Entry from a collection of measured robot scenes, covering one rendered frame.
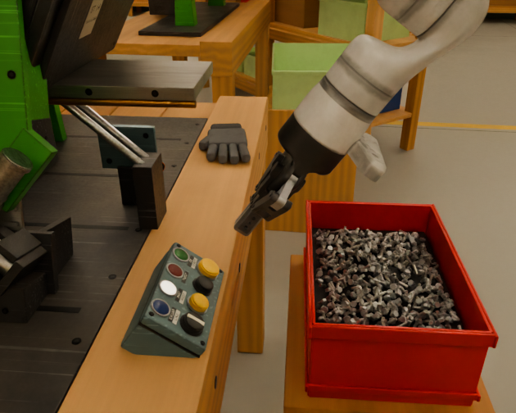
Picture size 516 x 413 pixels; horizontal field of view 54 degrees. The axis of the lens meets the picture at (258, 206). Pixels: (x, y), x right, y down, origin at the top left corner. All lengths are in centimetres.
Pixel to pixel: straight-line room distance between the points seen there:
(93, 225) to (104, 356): 30
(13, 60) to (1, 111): 6
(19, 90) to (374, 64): 40
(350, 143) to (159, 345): 30
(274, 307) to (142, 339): 150
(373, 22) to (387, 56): 255
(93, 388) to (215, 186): 48
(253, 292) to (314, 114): 121
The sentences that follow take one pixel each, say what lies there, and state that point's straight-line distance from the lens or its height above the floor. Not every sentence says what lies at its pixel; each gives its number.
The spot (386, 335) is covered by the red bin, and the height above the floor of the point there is 91.
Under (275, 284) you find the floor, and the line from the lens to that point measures 218.
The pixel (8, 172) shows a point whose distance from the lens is 65.
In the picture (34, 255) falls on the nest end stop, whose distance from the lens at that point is 69.
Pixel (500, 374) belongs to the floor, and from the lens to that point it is 199.
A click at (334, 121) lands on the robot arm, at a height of 115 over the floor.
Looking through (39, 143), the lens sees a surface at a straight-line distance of 66.
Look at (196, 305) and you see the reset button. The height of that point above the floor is 94.
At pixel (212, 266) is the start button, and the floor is 94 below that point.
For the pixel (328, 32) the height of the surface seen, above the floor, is 75.
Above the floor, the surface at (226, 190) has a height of 90.
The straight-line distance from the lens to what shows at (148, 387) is 58.
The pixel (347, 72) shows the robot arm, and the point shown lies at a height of 119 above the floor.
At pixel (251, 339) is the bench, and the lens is 183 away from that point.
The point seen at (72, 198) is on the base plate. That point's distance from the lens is 96.
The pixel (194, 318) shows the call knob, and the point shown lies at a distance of 59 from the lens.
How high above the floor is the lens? 132
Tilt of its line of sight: 29 degrees down
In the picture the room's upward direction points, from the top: straight up
